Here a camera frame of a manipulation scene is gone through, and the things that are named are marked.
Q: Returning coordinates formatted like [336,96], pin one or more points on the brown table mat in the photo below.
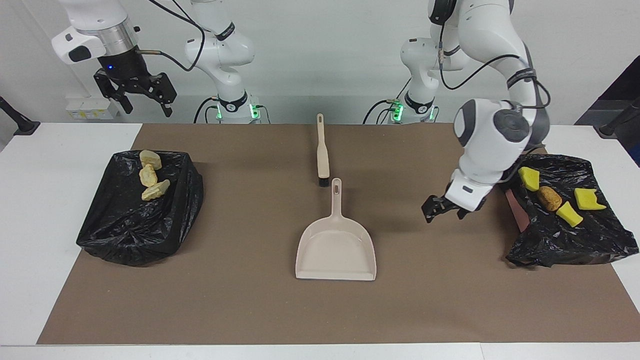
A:
[300,310]

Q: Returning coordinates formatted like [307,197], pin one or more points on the dark cabinet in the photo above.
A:
[620,90]

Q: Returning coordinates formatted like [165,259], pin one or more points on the pink bin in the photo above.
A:
[517,212]

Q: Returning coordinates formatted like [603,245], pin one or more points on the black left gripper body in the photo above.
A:
[450,205]

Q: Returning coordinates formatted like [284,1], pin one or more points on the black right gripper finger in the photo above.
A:
[165,90]
[107,86]

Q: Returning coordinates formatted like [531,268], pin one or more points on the beige plastic dustpan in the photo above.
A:
[335,250]

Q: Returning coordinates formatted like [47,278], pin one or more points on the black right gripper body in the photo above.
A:
[127,72]

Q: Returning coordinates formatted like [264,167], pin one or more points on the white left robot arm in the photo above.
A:
[490,150]

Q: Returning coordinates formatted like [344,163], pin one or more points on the brown bread roll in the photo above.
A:
[549,198]

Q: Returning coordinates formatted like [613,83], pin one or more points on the beige hand brush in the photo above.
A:
[323,155]

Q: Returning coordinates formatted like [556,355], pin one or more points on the black camera stand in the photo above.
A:
[607,131]
[25,127]

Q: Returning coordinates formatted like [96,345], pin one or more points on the yellow sponge piece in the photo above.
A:
[529,179]
[569,214]
[587,200]

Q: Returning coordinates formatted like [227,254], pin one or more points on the white wall socket box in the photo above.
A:
[85,111]

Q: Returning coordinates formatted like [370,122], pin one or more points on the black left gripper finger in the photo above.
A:
[463,213]
[432,207]

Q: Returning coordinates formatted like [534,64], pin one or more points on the black bag lined bin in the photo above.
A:
[140,225]

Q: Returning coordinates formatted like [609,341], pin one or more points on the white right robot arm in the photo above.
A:
[220,50]

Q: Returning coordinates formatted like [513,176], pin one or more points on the croissant piece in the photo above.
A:
[155,190]
[150,158]
[148,175]

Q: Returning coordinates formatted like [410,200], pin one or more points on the black bag over pink bin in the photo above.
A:
[565,240]

